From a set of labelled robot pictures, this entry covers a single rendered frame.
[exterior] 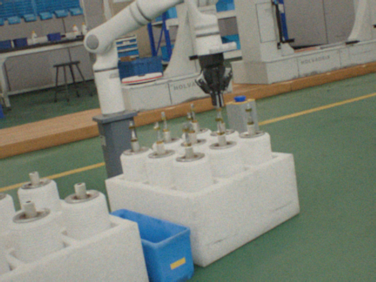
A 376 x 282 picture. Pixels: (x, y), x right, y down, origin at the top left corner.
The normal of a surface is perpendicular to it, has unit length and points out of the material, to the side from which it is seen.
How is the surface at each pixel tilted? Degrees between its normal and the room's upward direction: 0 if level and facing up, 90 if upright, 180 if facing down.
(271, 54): 90
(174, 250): 92
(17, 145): 90
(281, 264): 0
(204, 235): 90
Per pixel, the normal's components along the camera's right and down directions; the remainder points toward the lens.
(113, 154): -0.32, 0.23
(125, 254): 0.66, 0.04
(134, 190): -0.73, 0.24
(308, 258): -0.15, -0.97
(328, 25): -0.89, 0.22
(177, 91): 0.43, 0.11
